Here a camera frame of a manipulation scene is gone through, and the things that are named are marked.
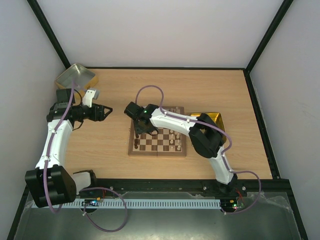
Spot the black aluminium frame rail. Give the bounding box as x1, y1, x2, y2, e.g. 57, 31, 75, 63
24, 177, 292, 198

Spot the white slotted cable duct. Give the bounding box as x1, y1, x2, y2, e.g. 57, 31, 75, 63
31, 198, 221, 210

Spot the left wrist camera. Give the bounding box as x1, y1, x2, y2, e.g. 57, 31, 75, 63
82, 88, 100, 108

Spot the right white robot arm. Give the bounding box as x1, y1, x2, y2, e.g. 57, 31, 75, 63
124, 102, 237, 196

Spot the gold green tin box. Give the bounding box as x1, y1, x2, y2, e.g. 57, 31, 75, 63
190, 112, 227, 143

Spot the empty silver tin lid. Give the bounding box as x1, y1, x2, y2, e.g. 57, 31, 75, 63
54, 63, 99, 97

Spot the wooden chess board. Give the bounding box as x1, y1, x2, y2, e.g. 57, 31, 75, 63
128, 120, 187, 157

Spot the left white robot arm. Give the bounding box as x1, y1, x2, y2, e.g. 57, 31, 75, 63
25, 103, 113, 208

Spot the purple cable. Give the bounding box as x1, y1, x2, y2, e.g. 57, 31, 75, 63
135, 84, 262, 216
43, 79, 129, 234

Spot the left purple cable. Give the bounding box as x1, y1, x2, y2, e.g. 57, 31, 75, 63
43, 79, 129, 234

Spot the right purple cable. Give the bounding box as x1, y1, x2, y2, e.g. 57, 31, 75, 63
135, 84, 262, 216

